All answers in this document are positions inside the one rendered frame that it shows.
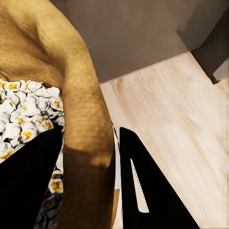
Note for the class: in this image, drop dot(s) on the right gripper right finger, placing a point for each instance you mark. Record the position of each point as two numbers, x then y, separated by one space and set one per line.
166 209

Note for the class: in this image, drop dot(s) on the popcorn bag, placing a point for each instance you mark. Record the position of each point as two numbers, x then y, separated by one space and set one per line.
39 44

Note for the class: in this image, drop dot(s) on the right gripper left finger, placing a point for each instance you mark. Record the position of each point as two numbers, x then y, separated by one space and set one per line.
24 179

